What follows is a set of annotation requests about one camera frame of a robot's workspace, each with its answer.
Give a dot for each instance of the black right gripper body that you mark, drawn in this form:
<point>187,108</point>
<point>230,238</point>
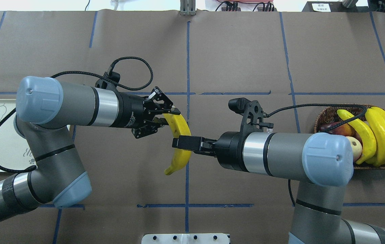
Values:
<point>230,150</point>

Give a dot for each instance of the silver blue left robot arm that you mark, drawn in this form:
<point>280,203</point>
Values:
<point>44,108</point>

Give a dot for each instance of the yellow banana middle basket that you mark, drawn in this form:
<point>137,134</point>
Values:
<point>377,124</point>

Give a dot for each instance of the white camera mast with base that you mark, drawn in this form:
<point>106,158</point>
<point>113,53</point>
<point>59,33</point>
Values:
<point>186,238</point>

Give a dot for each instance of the black power box white label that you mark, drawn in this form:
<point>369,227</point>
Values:
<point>323,6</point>

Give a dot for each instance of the aluminium frame post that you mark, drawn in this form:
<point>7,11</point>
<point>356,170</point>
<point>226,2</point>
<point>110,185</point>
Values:
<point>187,8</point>

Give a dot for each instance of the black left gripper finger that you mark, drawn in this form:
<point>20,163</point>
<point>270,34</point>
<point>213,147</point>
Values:
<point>149,128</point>
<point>159,103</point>

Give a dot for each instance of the red mango fruit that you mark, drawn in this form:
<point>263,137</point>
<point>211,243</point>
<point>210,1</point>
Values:
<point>344,130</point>

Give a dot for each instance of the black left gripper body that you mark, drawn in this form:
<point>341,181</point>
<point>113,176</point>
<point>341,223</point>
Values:
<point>130,110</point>

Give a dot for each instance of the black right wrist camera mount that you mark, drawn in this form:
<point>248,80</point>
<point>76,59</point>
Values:
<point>252,116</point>

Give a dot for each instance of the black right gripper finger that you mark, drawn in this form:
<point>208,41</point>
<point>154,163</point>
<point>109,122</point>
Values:
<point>189,143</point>

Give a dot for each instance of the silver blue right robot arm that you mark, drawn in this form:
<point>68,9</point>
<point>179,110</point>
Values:
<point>323,165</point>

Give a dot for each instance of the brown wicker basket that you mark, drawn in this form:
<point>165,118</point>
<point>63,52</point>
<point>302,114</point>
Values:
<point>329,115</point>

